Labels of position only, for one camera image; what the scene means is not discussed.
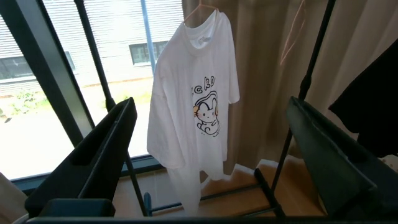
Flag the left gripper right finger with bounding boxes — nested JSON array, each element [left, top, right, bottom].
[[285, 95, 398, 218]]

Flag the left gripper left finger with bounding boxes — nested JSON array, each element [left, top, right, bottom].
[[24, 96, 138, 218]]

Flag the black garment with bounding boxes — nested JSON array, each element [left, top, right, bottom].
[[328, 39, 398, 159]]

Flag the white garment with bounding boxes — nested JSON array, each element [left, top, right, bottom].
[[146, 9, 241, 217]]

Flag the pink clothes hanger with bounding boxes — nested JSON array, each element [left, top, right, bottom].
[[183, 0, 218, 22], [279, 0, 308, 66]]

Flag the black clothes rack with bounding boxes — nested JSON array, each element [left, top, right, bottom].
[[73, 0, 336, 218]]

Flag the beige curtain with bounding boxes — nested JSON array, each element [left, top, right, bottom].
[[182, 0, 398, 175], [0, 172, 29, 224]]

